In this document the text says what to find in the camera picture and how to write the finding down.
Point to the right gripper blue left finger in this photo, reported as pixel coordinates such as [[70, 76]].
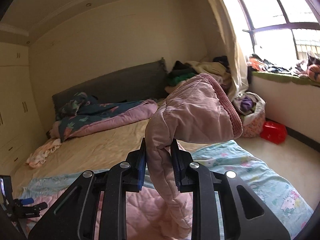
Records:
[[141, 165]]

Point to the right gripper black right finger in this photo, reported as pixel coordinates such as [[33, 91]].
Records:
[[181, 160]]

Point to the pink quilted coat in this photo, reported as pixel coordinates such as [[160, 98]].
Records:
[[197, 112]]

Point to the floral bag of clothes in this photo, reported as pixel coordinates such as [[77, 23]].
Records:
[[251, 109]]

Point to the pile of mixed clothes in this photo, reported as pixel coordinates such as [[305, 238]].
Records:
[[218, 69]]

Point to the clothes on window sill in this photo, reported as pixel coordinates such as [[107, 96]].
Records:
[[308, 67]]

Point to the small pink white garment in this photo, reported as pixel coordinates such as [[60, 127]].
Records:
[[38, 158]]

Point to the light blue cartoon sheet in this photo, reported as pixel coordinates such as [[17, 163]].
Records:
[[144, 208]]

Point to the cream built-in wardrobe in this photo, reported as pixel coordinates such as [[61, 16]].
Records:
[[21, 130]]

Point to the dark floral purple duvet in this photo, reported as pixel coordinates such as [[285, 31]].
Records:
[[83, 115]]

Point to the dark grey headboard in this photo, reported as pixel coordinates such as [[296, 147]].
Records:
[[145, 81]]

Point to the red plastic box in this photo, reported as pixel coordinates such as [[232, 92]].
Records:
[[274, 132]]

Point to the green window sill cushion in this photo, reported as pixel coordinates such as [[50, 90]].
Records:
[[283, 78]]

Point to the cream curtain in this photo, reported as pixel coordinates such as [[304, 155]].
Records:
[[234, 54]]

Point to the window with dark frame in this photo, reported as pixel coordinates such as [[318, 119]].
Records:
[[281, 31]]

